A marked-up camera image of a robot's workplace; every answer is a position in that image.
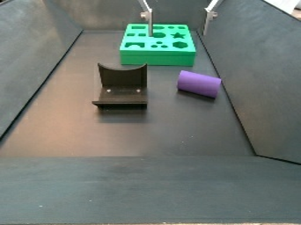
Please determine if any black curved cradle stand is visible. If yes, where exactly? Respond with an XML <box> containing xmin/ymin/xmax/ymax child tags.
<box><xmin>93</xmin><ymin>64</ymin><xmax>149</xmax><ymax>108</ymax></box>

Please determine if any green foam shape-sorter block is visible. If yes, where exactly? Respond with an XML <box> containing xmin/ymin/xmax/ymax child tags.
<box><xmin>121</xmin><ymin>24</ymin><xmax>197</xmax><ymax>66</ymax></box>

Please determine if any purple cylinder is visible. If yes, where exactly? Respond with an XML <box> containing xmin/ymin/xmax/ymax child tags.
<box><xmin>177</xmin><ymin>70</ymin><xmax>221</xmax><ymax>98</ymax></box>

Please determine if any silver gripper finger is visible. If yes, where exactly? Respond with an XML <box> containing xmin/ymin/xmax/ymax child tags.
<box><xmin>138</xmin><ymin>0</ymin><xmax>153</xmax><ymax>36</ymax></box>
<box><xmin>203</xmin><ymin>0</ymin><xmax>224</xmax><ymax>35</ymax></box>

